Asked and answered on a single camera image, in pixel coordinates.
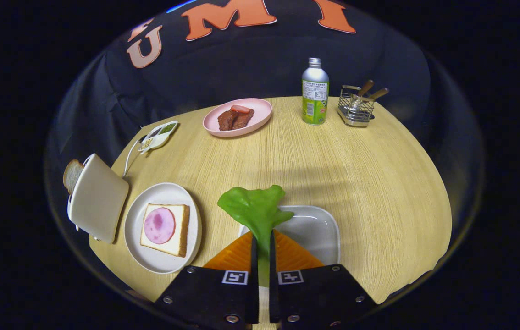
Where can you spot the white round plate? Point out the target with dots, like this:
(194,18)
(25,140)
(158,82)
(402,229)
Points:
(159,261)

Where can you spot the white toaster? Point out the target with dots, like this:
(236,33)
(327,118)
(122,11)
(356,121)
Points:
(99,201)

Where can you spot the pink ham slice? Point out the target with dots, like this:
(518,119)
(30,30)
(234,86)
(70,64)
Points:
(159,225)

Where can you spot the silver green drink bottle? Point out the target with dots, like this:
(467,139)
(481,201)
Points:
(315,91)

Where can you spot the pile of green beans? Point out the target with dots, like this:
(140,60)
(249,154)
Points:
(167,128)

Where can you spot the toasted bread slice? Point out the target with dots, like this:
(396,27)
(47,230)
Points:
(73,175)

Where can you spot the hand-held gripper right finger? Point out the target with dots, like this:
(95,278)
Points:
(272,256)

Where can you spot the white bread slice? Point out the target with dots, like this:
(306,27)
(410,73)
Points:
(179,229)

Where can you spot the black backdrop cloth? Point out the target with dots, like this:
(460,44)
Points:
(241,59)

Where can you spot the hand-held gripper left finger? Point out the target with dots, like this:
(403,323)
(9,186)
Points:
(254,256)

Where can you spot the pink plate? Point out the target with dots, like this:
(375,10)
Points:
(260,112)

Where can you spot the green lettuce leaf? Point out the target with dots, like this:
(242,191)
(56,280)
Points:
(253,208)

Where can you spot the white square dish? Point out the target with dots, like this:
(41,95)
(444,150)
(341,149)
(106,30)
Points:
(315,229)

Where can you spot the white divided dish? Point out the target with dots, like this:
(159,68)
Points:
(159,140)

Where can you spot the pile of dark red beans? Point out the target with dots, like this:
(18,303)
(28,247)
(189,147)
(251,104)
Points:
(154,134)

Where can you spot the pile of yellow soybeans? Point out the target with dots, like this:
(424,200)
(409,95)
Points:
(146,143)

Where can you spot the red sausage slice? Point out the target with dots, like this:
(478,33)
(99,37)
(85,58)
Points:
(240,108)

